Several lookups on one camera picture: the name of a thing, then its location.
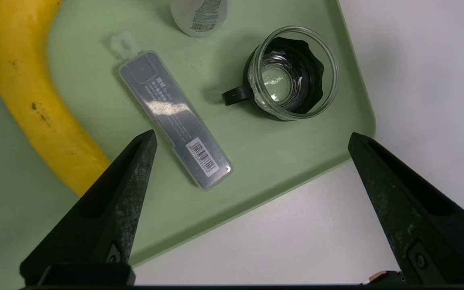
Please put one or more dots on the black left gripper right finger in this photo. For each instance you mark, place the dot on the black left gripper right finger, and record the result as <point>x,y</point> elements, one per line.
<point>425,225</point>

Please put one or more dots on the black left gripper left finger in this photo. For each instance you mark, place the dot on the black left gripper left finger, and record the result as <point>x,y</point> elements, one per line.
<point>107,225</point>

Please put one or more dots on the grey transparent plastic case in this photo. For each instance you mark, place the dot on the grey transparent plastic case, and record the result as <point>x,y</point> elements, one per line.
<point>175,121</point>

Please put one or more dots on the glass cup with black holder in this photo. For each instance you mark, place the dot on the glass cup with black holder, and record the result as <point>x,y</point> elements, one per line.
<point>236,96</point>

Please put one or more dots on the white plastic bottle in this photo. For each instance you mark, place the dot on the white plastic bottle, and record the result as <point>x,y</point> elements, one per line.
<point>199,16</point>

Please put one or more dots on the light green plastic tray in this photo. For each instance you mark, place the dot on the light green plastic tray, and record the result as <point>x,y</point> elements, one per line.
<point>256,161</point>

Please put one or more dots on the yellow banana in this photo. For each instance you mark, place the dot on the yellow banana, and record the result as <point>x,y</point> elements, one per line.
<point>22,80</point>

